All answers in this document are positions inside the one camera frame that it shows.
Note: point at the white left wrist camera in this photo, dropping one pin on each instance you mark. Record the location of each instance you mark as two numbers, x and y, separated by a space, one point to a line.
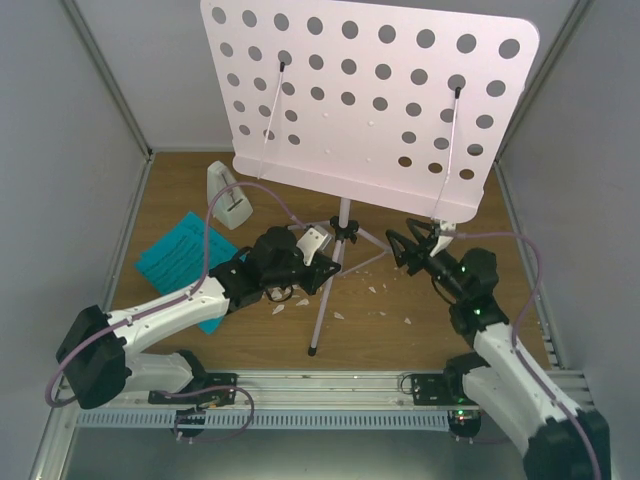
314 240

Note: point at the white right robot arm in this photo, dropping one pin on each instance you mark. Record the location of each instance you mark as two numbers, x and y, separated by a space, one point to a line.
555 436

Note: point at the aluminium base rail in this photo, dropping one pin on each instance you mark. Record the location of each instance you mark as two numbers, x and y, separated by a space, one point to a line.
298 390

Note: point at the cyan sheet music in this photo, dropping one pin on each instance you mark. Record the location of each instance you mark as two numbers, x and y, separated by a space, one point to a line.
190 230
168 270

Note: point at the white slotted cable duct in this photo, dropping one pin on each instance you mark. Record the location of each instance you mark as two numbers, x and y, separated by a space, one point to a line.
269 419

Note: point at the white paper scrap pile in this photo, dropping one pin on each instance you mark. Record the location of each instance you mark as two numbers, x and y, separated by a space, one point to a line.
376 292

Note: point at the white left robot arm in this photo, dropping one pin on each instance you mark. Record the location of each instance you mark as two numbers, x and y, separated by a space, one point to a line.
104 354

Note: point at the white metronome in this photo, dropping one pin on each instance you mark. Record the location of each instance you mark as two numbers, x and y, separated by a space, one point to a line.
233 208

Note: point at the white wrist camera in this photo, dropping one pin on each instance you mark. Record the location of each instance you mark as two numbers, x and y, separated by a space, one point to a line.
444 232
314 240

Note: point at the white tripod music stand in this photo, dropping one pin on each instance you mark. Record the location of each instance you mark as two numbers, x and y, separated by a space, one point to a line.
397 107

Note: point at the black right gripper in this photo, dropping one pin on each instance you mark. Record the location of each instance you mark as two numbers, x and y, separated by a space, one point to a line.
410 249

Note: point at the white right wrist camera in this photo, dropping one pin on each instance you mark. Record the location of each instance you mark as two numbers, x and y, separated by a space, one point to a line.
444 232

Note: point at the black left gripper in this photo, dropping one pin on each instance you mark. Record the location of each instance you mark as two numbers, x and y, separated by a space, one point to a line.
316 279

